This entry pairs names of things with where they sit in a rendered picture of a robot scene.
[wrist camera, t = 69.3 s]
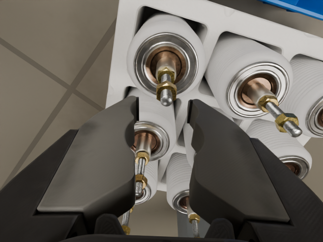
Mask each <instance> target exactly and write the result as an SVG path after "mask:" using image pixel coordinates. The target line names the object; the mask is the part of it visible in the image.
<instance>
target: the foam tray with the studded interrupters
mask: <svg viewBox="0 0 323 242"><path fill-rule="evenodd" d="M160 11H164V12H168V13H171V14H174V15H177V16H181V17H182V18H183V19H184V20H185V21H186V22H187V23H188V25H189V26H190V27H191V28H192V30H193V31H194V32H195V33H196V34H197V36H198V37H199V39H200V40H201V42H202V44H203V47H204V50H205V57H206V63H205V69H204V73H205V71H206V68H207V66H208V63H209V61H210V58H211V55H212V53H213V50H214V48H215V45H216V43H217V40H218V38H219V36H220V34H221V33H222V32H224V31H229V32H232V33H235V34H238V35H242V36H245V37H248V38H250V39H252V40H254V41H256V42H258V43H260V44H262V45H264V46H266V47H268V48H270V49H272V50H274V51H275V52H277V53H279V54H281V55H283V56H284V57H285V58H286V59H287V60H288V61H289V62H290V60H291V59H292V58H293V57H294V56H295V55H297V54H303V55H306V56H310V57H312V58H314V59H317V60H319V61H322V62H323V38H321V37H318V36H315V35H311V34H308V33H305V32H302V31H299V30H297V29H294V28H291V27H288V26H284V25H281V24H278V23H275V22H272V21H269V20H266V19H263V18H259V17H257V16H254V15H251V14H248V13H245V12H241V11H238V10H235V9H232V8H229V7H226V6H223V5H220V4H217V3H214V2H211V1H208V0H119V6H118V13H117V21H116V29H115V36H114V44H113V51H112V62H111V69H110V77H109V87H108V93H107V100H106V108H108V107H110V106H111V105H113V104H115V103H117V102H119V101H121V100H123V99H125V98H126V97H127V94H128V91H129V89H130V86H133V87H136V86H135V85H134V83H133V82H132V80H131V78H130V76H129V73H128V70H127V65H126V56H127V51H128V48H129V45H130V43H131V41H132V39H133V38H134V36H135V35H136V33H137V32H138V31H139V29H140V28H141V27H142V25H143V24H144V22H145V21H146V20H147V19H148V18H149V17H150V16H151V15H153V14H154V13H156V12H160ZM204 73H203V75H202V78H201V80H200V81H199V83H198V84H197V85H196V86H195V88H194V89H193V90H191V91H190V92H189V93H187V94H186V95H184V96H182V97H179V98H176V100H175V101H174V118H175V129H176V143H175V145H174V148H173V149H172V151H171V152H170V153H169V154H168V155H166V156H165V157H163V158H161V159H159V160H158V181H157V190H160V191H165V192H166V191H167V182H166V168H167V165H168V163H169V160H170V158H171V155H172V154H173V153H175V152H178V153H182V154H186V147H185V141H184V133H183V126H184V123H185V121H186V118H187V106H188V101H189V100H190V99H199V100H201V101H203V102H204V103H206V104H207V105H209V106H212V107H215V108H219V109H220V107H219V105H218V103H217V101H216V99H215V97H214V95H213V93H212V91H211V88H210V86H209V84H208V82H207V80H206V78H205V76H204ZM232 119H233V120H234V122H235V123H236V124H237V125H238V126H239V127H240V128H241V129H242V130H243V131H244V132H246V130H247V129H248V127H249V126H250V124H251V123H252V121H253V120H254V119H252V120H241V119H236V118H233V117H232ZM310 138H311V137H309V136H305V135H303V134H301V135H300V136H299V137H296V139H297V140H298V141H299V142H300V143H301V144H302V145H303V146H304V145H305V144H306V143H307V142H308V141H309V139H310Z"/></svg>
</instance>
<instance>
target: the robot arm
mask: <svg viewBox="0 0 323 242"><path fill-rule="evenodd" d="M137 121H139V97H136V96H128V97H127V98H125V99H123V100H121V101H119V102H117V103H115V104H113V105H111V106H110V107H108V108H106V109H104V110H102V111H101V112H99V113H97V114H96V115H94V116H93V117H91V118H90V119H89V120H88V121H86V122H85V123H84V124H83V125H82V126H81V127H80V128H78V129H70V130H69V131H68V132H66V133H65V134H64V135H63V136H62V137H61V138H59V139H58V140H57V141H56V142H55V143H53V144H52V145H51V146H50V147H49V148H48V149H46V150H45V151H44V152H43V153H42V154H41V155H39V156H38V157H37V158H36V159H35V160H33V161H32V162H31V163H30V164H29V165H28V166H26V167H25V168H24V169H23V170H22V171H21V172H19V173H18V174H17V175H16V176H15V177H14V178H13V179H12V180H11V181H9V182H8V183H7V184H6V185H5V186H4V187H3V188H2V190H1V191H0V242H323V202H322V201H321V200H320V198H319V197H318V196H317V195H316V194H315V193H314V192H313V191H312V190H311V189H310V188H309V187H308V186H307V185H306V184H305V183H304V182H303V181H302V180H301V179H300V178H299V177H298V176H297V175H296V174H295V173H294V172H293V171H292V170H291V169H290V168H288V167H287V166H286V165H285V164H284V163H283V162H282V161H281V160H280V159H279V158H278V157H277V156H276V155H275V154H274V153H273V152H272V151H271V150H270V149H269V148H268V147H267V146H265V145H264V144H263V143H262V142H261V141H260V140H259V139H258V138H250V137H249V136H248V135H247V134H246V133H245V132H244V131H243V130H242V129H241V128H240V127H239V126H238V125H237V124H236V123H234V122H233V121H232V120H230V119H229V118H228V117H226V116H225V115H223V114H222V113H220V112H218V111H217V110H215V109H214V108H212V107H211V106H209V105H207V104H206V103H204V102H203V101H201V100H199V99H190V100H189V101H188V106H187V123H189V124H190V126H191V127H192V129H193V135H192V141H191V146H192V147H193V149H194V150H195V151H196V153H197V154H196V155H195V158H194V163H193V168H192V173H191V178H190V183H189V205H190V207H191V209H192V210H193V211H194V212H195V213H196V214H197V215H199V216H200V217H201V218H202V219H204V220H205V221H206V222H208V223H209V224H210V227H209V229H208V231H207V233H206V235H205V237H204V238H191V237H166V236H141V235H125V233H124V231H123V229H122V226H121V224H120V222H119V220H118V217H120V216H121V215H123V214H124V213H126V212H127V211H129V210H130V209H131V208H132V207H133V206H134V204H135V200H136V173H135V154H134V152H133V151H132V150H131V149H130V148H131V147H132V145H133V144H134V143H135V129H134V125H135V123H136V122H137Z"/></svg>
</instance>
